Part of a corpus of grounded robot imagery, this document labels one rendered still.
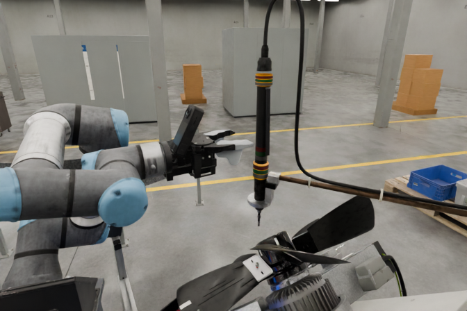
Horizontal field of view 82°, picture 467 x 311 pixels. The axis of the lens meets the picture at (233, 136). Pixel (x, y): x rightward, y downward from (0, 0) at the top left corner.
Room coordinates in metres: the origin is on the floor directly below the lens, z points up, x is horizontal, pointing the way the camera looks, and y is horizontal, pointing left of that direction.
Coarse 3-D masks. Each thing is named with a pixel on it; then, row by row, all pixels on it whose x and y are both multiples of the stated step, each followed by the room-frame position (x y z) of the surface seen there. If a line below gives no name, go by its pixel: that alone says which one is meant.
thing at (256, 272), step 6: (252, 258) 0.71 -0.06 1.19; (258, 258) 0.71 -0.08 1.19; (246, 264) 0.69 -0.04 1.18; (252, 264) 0.69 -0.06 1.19; (264, 264) 0.68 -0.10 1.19; (252, 270) 0.66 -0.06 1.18; (258, 270) 0.66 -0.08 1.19; (264, 270) 0.66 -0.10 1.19; (270, 270) 0.66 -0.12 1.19; (258, 276) 0.64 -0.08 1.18; (264, 276) 0.64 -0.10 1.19
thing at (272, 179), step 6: (276, 174) 0.66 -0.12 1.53; (270, 180) 0.65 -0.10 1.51; (276, 180) 0.64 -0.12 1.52; (270, 186) 0.64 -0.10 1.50; (276, 186) 0.64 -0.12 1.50; (270, 192) 0.65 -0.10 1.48; (252, 198) 0.67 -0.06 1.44; (270, 198) 0.65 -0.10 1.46; (252, 204) 0.65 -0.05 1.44; (258, 204) 0.64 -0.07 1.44; (264, 204) 0.64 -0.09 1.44; (270, 204) 0.66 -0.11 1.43
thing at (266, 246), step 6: (258, 246) 0.52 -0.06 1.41; (264, 246) 0.52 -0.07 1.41; (270, 246) 0.53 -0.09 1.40; (276, 246) 0.53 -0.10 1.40; (282, 246) 0.56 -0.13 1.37; (288, 252) 0.60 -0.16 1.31; (294, 252) 0.47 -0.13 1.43; (300, 252) 0.48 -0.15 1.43; (300, 258) 0.61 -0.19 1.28; (306, 258) 0.57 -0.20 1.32; (312, 258) 0.54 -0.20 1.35; (318, 258) 0.51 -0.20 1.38; (324, 258) 0.49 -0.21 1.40; (330, 258) 0.47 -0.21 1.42; (336, 258) 0.47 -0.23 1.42
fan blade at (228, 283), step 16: (208, 272) 0.68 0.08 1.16; (224, 272) 0.66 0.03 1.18; (240, 272) 0.65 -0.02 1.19; (192, 288) 0.62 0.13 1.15; (208, 288) 0.61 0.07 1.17; (224, 288) 0.60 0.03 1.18; (240, 288) 0.60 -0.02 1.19; (192, 304) 0.56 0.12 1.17; (208, 304) 0.55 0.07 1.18; (224, 304) 0.55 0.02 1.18
